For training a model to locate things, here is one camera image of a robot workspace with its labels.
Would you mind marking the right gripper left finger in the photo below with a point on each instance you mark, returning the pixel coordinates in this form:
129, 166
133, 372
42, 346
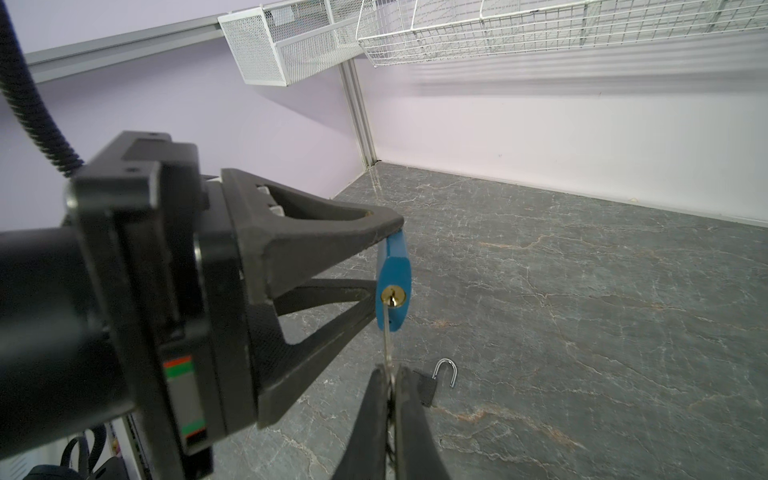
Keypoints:
365, 456

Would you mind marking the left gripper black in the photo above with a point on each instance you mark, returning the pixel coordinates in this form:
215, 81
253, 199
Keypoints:
160, 248

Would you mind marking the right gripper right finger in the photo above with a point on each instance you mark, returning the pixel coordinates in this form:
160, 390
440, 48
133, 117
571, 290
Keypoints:
415, 453

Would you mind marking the silver padlock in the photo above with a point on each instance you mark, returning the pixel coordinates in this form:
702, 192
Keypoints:
427, 383

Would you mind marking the small key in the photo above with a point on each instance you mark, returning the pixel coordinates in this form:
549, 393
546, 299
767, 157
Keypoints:
389, 342

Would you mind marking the blue padlock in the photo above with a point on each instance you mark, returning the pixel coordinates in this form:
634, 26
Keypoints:
394, 281

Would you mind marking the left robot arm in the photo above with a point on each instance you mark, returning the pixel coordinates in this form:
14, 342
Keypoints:
60, 373

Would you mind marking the white mesh box basket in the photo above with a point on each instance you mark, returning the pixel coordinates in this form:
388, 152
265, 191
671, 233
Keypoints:
283, 43

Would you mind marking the white wire shelf basket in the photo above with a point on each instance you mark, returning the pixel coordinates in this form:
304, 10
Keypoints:
409, 32

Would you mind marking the aluminium frame rails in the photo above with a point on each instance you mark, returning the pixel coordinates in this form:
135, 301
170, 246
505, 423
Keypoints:
65, 61

